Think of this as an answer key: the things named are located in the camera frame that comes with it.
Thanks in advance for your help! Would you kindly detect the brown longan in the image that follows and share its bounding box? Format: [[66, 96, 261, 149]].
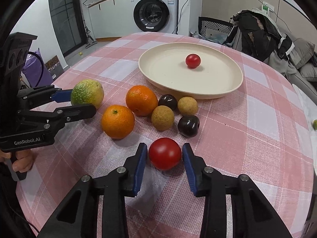
[[177, 97, 198, 115], [151, 105, 175, 131]]

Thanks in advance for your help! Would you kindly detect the dark plum hidden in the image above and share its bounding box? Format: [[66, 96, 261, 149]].
[[158, 94, 178, 111]]

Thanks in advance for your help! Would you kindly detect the large red tomato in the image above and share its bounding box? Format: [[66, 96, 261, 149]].
[[148, 138, 182, 171]]

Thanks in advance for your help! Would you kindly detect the orange mandarin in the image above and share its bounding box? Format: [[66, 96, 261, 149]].
[[101, 105, 135, 139], [126, 85, 158, 117]]

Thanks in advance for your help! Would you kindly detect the purple bag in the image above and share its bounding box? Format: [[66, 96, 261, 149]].
[[22, 54, 53, 88]]

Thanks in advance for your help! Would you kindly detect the cream round plate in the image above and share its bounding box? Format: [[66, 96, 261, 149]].
[[139, 42, 243, 99]]

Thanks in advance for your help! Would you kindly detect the small green lime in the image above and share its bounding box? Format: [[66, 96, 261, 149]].
[[312, 120, 317, 130]]

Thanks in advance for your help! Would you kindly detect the grey cushion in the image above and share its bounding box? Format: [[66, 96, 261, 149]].
[[289, 38, 315, 69]]

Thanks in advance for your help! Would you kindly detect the small red cherry tomato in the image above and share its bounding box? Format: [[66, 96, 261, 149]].
[[185, 54, 201, 69]]

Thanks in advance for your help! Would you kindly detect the pile of dark clothes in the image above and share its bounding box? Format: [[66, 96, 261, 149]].
[[226, 10, 294, 62]]

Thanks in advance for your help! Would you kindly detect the grey sofa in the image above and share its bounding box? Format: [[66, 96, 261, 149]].
[[233, 27, 317, 105]]

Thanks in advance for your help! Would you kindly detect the dark plum right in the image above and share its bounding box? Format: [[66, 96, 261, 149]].
[[177, 115, 200, 138]]

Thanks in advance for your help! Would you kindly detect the black patterned basket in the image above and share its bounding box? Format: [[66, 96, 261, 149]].
[[198, 17, 234, 47]]

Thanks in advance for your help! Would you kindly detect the large green-yellow fruit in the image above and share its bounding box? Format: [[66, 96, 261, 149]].
[[70, 79, 104, 109]]

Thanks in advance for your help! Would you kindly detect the black cable left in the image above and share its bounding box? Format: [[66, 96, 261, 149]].
[[27, 51, 46, 87]]

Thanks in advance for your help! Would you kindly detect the pink checked tablecloth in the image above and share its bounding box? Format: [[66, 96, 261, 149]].
[[16, 33, 314, 237]]

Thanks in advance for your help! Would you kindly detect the white kitchen cabinet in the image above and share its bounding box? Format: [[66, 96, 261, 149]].
[[89, 0, 137, 39]]

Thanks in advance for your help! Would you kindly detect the white marble side table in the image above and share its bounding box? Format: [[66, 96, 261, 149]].
[[292, 84, 317, 173]]

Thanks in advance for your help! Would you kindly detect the person's left hand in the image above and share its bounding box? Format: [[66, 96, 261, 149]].
[[12, 149, 34, 173]]

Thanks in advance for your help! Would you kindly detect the white washing machine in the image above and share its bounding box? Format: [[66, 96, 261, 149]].
[[130, 0, 178, 34]]

